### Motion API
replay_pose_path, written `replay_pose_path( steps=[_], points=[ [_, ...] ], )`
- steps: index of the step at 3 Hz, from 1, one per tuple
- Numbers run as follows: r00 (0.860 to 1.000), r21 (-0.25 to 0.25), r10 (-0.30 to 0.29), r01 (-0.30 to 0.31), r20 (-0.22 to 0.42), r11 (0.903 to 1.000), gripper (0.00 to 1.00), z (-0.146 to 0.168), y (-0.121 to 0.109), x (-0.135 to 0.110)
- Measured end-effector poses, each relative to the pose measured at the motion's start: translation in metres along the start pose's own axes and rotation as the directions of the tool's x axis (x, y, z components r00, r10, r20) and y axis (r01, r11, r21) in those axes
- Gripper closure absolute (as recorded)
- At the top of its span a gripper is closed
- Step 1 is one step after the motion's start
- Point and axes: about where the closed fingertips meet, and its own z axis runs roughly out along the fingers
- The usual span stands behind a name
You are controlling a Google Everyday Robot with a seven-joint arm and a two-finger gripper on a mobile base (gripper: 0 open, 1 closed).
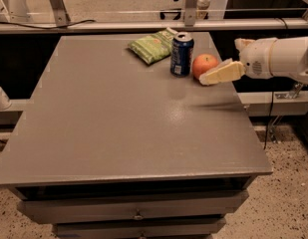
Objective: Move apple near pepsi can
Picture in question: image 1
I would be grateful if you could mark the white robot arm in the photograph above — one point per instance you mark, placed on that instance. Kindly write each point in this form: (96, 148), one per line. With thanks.
(289, 59)

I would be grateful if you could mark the metal bracket post left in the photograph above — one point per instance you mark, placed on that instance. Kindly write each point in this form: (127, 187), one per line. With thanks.
(60, 13)

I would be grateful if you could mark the grey cabinet with drawers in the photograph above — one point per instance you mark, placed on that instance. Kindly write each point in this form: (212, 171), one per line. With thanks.
(101, 123)

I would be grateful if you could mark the red apple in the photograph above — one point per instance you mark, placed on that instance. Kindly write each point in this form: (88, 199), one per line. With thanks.
(202, 64)

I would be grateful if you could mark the top grey drawer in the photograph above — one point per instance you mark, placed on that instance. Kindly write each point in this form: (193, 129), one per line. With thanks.
(136, 207)

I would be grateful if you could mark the lower grey drawer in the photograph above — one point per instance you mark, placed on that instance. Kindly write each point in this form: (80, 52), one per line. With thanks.
(138, 229)

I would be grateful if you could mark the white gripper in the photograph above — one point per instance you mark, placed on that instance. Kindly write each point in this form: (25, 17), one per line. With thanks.
(257, 57)

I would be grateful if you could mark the grey drawer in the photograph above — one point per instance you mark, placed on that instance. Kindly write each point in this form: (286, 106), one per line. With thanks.
(138, 229)
(136, 207)

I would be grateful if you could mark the white cylinder at left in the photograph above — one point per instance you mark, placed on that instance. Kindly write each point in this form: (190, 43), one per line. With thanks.
(5, 102)

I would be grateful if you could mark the metal railing bar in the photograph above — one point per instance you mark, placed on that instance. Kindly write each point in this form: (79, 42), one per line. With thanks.
(90, 26)

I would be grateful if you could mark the green chip bag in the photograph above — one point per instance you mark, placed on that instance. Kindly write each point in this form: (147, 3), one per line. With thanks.
(153, 47)

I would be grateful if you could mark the metal bracket post centre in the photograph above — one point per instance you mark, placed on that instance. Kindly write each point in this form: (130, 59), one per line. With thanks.
(189, 15)

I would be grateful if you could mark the blue pepsi can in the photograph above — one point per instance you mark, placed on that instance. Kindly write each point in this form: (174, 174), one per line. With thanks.
(181, 53)

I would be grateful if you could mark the metal bracket post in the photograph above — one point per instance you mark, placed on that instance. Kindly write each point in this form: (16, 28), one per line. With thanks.
(60, 13)
(189, 15)

